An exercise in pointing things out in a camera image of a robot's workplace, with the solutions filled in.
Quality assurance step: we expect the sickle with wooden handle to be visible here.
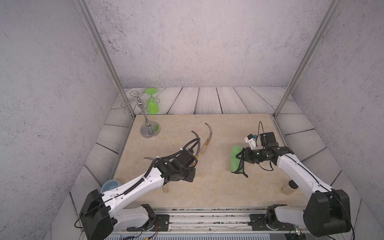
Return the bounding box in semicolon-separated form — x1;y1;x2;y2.
200;123;213;154

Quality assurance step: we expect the green fluffy rag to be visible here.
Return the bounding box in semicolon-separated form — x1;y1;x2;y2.
230;146;244;174

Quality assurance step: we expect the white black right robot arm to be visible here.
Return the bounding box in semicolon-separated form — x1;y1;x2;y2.
236;147;354;237

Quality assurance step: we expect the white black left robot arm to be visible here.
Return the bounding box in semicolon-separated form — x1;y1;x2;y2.
79;149;198;240

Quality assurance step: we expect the small glass jar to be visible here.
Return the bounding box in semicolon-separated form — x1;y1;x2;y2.
281;180;299;195

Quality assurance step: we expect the chrome glass rack stand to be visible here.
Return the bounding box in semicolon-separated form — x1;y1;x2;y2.
130;91;161;139

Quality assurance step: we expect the light blue mug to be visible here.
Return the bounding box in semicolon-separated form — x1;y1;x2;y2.
101;180;120;193

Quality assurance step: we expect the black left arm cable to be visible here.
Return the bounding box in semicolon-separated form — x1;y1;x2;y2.
124;137;201;196

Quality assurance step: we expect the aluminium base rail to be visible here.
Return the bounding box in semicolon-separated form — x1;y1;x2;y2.
77;208;331;240

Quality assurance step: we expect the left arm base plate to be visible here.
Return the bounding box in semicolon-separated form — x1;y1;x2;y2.
126;215;170;232

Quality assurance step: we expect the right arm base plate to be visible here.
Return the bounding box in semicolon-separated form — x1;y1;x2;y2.
247;214;295;231

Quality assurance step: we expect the aluminium frame post right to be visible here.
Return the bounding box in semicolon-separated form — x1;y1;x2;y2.
273;0;342;119

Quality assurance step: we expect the aluminium frame post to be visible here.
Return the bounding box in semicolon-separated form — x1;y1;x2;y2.
75;0;136;119
273;0;342;119

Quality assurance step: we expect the aluminium frame post left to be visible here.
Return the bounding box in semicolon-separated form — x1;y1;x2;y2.
75;0;136;119

